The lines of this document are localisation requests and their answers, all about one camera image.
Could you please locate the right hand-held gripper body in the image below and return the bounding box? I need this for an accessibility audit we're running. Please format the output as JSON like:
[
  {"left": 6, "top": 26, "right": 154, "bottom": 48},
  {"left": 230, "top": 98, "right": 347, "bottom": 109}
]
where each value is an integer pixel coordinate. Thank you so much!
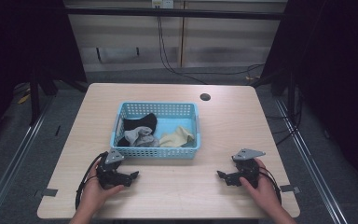
[{"left": 229, "top": 147, "right": 261, "bottom": 189}]

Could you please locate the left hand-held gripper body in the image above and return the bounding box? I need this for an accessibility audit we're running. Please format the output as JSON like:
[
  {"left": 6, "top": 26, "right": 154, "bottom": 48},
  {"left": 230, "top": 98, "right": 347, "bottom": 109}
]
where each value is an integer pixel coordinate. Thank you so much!
[{"left": 95, "top": 147, "right": 132, "bottom": 190}]

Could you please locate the grey sock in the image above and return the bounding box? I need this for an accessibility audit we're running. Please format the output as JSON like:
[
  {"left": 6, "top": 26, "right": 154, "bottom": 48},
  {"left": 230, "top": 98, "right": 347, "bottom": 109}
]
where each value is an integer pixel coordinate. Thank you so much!
[{"left": 123, "top": 125, "right": 160, "bottom": 148}]

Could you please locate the black sock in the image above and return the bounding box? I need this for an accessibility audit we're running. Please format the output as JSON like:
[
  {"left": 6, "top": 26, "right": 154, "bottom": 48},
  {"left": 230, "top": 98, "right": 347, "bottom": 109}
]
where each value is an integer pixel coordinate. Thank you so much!
[{"left": 117, "top": 112, "right": 158, "bottom": 147}]

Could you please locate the beige sock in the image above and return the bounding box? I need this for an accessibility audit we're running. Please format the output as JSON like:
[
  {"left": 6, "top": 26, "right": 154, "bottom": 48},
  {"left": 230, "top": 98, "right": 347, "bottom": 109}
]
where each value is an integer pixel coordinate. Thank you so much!
[{"left": 158, "top": 125, "right": 196, "bottom": 148}]

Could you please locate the light blue plastic basket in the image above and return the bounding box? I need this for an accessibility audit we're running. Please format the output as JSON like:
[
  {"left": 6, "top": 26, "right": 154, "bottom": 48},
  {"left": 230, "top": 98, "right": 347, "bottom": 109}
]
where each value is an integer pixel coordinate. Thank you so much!
[{"left": 109, "top": 101, "right": 202, "bottom": 160}]

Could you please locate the person's left hand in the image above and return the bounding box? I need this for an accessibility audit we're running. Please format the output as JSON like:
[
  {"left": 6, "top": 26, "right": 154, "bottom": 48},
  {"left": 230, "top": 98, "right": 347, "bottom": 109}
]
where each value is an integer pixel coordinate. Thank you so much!
[{"left": 79, "top": 158, "right": 126, "bottom": 217}]

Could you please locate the person's right hand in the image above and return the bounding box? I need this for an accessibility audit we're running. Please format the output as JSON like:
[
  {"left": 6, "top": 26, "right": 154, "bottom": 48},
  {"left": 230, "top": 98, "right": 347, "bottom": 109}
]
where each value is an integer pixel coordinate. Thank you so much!
[{"left": 239, "top": 157, "right": 283, "bottom": 217}]

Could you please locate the grey tape strip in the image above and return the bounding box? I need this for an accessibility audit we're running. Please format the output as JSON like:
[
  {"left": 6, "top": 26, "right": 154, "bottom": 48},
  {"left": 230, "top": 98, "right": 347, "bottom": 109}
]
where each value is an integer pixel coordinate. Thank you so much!
[
  {"left": 40, "top": 188, "right": 59, "bottom": 198},
  {"left": 279, "top": 184, "right": 301, "bottom": 194}
]

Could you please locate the black metal stand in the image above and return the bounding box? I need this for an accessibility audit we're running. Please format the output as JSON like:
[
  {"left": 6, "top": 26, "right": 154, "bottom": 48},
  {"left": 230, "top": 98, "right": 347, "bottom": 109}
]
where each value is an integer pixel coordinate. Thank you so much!
[
  {"left": 286, "top": 71, "right": 296, "bottom": 125},
  {"left": 28, "top": 69, "right": 42, "bottom": 127}
]

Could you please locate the yellow floor object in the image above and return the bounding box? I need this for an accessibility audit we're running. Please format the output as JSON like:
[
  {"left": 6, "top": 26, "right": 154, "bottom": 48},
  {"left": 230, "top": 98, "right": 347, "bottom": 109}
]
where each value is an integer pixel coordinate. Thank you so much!
[{"left": 17, "top": 92, "right": 32, "bottom": 105}]

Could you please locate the black curtain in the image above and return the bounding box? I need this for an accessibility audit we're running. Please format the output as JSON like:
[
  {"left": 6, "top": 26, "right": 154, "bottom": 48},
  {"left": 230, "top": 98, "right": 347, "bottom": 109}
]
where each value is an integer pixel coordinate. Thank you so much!
[
  {"left": 251, "top": 0, "right": 358, "bottom": 195},
  {"left": 0, "top": 0, "right": 89, "bottom": 153}
]

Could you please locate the black horizontal bar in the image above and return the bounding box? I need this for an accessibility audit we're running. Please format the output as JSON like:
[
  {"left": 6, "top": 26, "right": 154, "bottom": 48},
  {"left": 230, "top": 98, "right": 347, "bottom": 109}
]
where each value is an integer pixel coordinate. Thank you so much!
[{"left": 64, "top": 7, "right": 289, "bottom": 21}]

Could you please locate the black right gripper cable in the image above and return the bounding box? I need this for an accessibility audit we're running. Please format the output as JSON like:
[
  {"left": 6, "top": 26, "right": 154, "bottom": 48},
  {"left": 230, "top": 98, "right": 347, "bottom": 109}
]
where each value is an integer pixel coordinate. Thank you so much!
[{"left": 258, "top": 166, "right": 283, "bottom": 205}]

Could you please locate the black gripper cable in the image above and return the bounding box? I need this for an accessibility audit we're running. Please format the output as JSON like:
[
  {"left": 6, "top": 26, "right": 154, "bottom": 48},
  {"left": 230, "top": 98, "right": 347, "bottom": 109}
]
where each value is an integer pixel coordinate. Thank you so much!
[
  {"left": 258, "top": 166, "right": 283, "bottom": 205},
  {"left": 75, "top": 151, "right": 109, "bottom": 211}
]

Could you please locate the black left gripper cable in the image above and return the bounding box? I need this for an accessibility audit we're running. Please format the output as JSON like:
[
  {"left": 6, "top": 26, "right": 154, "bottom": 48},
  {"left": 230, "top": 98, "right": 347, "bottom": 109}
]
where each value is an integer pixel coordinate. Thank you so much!
[{"left": 75, "top": 151, "right": 109, "bottom": 211}]

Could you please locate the black floor cable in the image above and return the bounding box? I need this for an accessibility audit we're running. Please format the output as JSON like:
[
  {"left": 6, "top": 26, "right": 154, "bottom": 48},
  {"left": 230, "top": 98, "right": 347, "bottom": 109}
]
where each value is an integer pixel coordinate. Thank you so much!
[{"left": 264, "top": 88, "right": 304, "bottom": 147}]

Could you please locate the metal floor rail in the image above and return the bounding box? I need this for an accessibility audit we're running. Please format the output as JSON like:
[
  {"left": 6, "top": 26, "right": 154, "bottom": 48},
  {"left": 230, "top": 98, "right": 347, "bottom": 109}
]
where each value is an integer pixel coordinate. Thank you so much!
[
  {"left": 0, "top": 92, "right": 57, "bottom": 224},
  {"left": 273, "top": 98, "right": 351, "bottom": 224}
]

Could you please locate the black hanging wall cable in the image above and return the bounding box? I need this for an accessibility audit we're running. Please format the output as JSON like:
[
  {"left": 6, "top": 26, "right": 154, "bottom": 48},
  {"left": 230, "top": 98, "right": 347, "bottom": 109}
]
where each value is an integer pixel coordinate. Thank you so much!
[{"left": 156, "top": 6, "right": 266, "bottom": 86}]

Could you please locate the white wall outlet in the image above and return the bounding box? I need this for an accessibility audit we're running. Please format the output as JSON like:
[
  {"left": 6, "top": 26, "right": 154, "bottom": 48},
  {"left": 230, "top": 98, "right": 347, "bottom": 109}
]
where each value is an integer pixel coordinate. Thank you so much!
[{"left": 151, "top": 0, "right": 175, "bottom": 9}]

